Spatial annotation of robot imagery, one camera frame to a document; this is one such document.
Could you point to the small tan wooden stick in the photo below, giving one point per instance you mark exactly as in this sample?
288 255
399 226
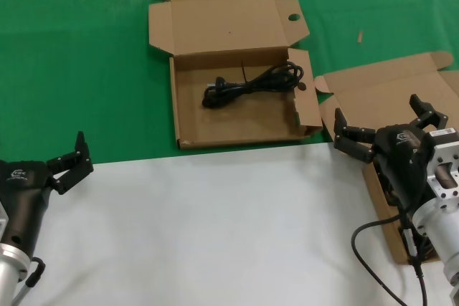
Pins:
360 36

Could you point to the white table cloth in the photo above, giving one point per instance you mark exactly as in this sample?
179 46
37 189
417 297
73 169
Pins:
215 230

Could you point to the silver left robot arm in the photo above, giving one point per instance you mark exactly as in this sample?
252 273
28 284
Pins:
9 266

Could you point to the open cardboard box round hole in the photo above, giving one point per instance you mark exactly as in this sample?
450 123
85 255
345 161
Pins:
222 23

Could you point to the aluminium right wrist camera bracket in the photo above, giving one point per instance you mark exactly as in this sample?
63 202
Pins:
444 152

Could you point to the aluminium left wrist camera bracket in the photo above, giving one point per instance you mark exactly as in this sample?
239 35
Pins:
3 221

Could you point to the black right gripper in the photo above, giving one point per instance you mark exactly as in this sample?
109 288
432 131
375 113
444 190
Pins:
401 155

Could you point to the green table cloth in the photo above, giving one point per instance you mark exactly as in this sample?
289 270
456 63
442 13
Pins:
71 69

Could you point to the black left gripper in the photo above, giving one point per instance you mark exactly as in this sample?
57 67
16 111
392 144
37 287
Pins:
21 195

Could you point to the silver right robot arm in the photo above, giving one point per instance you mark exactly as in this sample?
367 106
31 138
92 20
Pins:
441 234

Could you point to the aluminium wrist camera bracket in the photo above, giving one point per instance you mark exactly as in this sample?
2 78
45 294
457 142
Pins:
3 221
444 152

